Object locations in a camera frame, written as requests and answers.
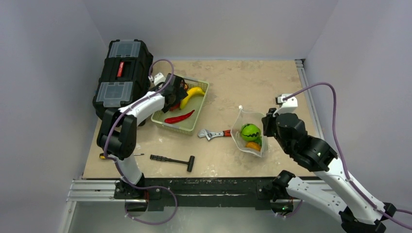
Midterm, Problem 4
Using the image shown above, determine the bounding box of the pale green perforated basket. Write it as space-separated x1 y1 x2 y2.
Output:
151 78 209 135

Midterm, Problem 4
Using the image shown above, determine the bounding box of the green watermelon toy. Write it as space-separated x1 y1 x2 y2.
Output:
240 124 261 142

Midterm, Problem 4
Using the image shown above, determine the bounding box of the clear zip top bag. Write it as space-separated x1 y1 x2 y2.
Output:
230 105 268 158

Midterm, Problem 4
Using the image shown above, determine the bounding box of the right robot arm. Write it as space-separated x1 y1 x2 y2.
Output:
261 108 396 233

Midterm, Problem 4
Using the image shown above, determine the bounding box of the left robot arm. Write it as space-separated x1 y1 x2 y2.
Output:
97 74 187 199

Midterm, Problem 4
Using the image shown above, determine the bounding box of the yellow banana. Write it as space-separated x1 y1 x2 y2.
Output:
179 87 205 109

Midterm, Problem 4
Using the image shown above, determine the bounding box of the red chili pepper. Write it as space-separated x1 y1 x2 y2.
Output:
164 110 195 124

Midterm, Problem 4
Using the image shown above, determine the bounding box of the black plastic toolbox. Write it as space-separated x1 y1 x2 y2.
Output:
92 39 154 119

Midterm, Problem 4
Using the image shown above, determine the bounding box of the black hammer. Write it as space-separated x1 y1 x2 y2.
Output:
150 154 195 172

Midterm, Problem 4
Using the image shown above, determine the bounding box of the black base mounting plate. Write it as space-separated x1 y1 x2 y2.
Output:
114 178 305 213

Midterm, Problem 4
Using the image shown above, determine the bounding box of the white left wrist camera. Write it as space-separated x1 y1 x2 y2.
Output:
153 72 166 85

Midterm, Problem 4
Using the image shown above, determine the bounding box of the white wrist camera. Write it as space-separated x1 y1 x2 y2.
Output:
275 94 298 115
153 72 166 85

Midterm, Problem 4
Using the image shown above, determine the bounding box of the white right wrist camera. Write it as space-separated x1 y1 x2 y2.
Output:
275 94 298 115

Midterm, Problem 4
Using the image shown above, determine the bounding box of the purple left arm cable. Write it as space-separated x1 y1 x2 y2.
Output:
103 59 175 194

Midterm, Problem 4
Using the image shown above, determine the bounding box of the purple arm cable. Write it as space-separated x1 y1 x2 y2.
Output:
281 82 412 231
103 59 175 194

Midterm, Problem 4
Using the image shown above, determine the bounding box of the red handled adjustable wrench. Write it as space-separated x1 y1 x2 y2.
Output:
197 129 231 141

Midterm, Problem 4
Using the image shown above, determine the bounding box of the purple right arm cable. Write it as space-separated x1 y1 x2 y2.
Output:
281 82 412 231

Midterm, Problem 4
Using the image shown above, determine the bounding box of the yellow handled screwdriver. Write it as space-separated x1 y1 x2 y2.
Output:
99 153 145 160

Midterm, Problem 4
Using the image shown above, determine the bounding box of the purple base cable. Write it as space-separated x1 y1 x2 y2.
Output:
124 188 179 226

